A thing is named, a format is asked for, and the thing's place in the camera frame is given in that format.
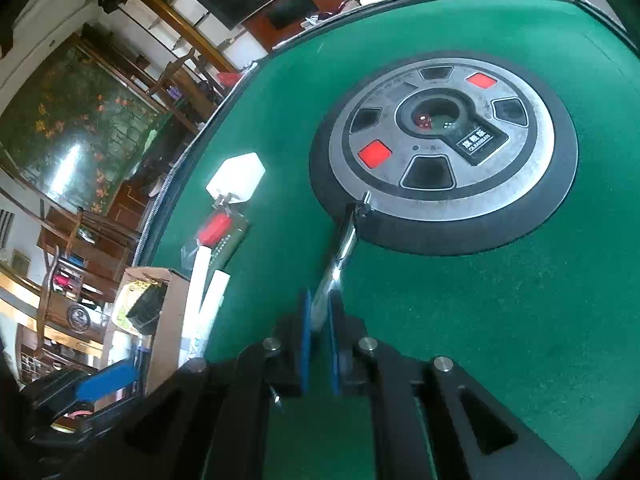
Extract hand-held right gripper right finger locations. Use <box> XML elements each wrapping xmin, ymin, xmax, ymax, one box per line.
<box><xmin>327</xmin><ymin>302</ymin><xmax>581</xmax><ymax>480</ymax></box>

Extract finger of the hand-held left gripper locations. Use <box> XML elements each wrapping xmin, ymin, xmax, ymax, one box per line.
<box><xmin>25</xmin><ymin>361</ymin><xmax>138</xmax><ymax>428</ymax></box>

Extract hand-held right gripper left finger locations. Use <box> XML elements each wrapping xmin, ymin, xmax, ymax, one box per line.
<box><xmin>65</xmin><ymin>289</ymin><xmax>313</xmax><ymax>480</ymax></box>

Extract cardboard box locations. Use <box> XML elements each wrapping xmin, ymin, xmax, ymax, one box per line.
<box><xmin>102</xmin><ymin>266</ymin><xmax>193</xmax><ymax>411</ymax></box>

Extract silver pen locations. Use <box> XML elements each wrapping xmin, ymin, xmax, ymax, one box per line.
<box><xmin>312</xmin><ymin>191</ymin><xmax>373</xmax><ymax>331</ymax></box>

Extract round decorative plaque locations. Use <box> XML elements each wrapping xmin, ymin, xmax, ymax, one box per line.
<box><xmin>67</xmin><ymin>305</ymin><xmax>92</xmax><ymax>332</ymax></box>

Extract black plastic reel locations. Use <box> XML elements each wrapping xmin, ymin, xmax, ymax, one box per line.
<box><xmin>125</xmin><ymin>285</ymin><xmax>166</xmax><ymax>336</ymax></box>

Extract white tube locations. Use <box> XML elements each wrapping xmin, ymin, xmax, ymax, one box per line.
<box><xmin>199</xmin><ymin>269</ymin><xmax>232</xmax><ymax>356</ymax></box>
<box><xmin>186</xmin><ymin>245</ymin><xmax>213</xmax><ymax>361</ymax></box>

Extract dark wooden chairs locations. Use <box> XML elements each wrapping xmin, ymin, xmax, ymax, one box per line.
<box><xmin>30</xmin><ymin>195</ymin><xmax>146</xmax><ymax>351</ymax></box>

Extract red tool in clear pack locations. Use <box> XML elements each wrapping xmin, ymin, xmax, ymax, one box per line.
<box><xmin>181</xmin><ymin>208</ymin><xmax>251</xmax><ymax>271</ymax></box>

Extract white charger plug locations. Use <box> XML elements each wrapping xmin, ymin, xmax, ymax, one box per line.
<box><xmin>206</xmin><ymin>154</ymin><xmax>265</xmax><ymax>206</ymax></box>

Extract green topped side table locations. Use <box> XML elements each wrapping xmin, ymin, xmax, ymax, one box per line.
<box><xmin>112</xmin><ymin>110</ymin><xmax>201</xmax><ymax>211</ymax></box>

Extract round table control panel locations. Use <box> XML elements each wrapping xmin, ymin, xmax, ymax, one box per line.
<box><xmin>308</xmin><ymin>50</ymin><xmax>579</xmax><ymax>257</ymax></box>

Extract large floral wall painting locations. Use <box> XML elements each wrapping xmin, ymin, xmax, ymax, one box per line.
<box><xmin>0</xmin><ymin>42</ymin><xmax>173</xmax><ymax>213</ymax></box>

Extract wooden chair frame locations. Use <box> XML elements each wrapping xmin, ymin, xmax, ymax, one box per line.
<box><xmin>150</xmin><ymin>47</ymin><xmax>226</xmax><ymax>111</ymax></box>

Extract wooden wall shelf unit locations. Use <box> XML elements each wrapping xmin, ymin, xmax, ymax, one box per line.
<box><xmin>100</xmin><ymin>0</ymin><xmax>416</xmax><ymax>71</ymax></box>

